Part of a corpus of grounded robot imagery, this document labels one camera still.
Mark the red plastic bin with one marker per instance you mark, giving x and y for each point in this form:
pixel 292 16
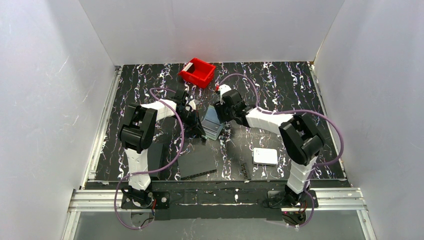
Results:
pixel 198 72

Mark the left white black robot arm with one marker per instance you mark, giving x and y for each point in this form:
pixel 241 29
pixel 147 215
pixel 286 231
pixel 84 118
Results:
pixel 137 132

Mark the white flat box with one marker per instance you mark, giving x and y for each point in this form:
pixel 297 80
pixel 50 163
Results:
pixel 265 156

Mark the small black comb strip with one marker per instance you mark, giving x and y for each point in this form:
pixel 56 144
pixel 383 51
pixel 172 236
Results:
pixel 245 172

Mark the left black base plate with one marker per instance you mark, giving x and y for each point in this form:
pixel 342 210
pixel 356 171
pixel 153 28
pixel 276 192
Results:
pixel 156 200

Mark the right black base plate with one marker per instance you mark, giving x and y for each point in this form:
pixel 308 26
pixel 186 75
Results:
pixel 275 200

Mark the mint green card holder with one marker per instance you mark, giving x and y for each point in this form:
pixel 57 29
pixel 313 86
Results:
pixel 211 124

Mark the black rectangular block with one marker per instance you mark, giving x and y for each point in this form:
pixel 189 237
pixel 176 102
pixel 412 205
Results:
pixel 155 156

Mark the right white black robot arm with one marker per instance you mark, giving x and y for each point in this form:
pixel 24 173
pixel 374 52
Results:
pixel 301 138

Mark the black flat plate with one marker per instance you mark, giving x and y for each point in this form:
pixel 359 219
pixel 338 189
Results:
pixel 196 164

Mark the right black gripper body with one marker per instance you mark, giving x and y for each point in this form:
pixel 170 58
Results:
pixel 222 110

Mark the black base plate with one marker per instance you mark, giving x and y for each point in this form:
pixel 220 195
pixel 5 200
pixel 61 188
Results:
pixel 156 200
pixel 275 200

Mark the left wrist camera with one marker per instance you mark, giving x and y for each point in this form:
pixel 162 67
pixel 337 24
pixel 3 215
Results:
pixel 191 106

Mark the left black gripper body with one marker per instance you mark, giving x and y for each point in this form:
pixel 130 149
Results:
pixel 193 120

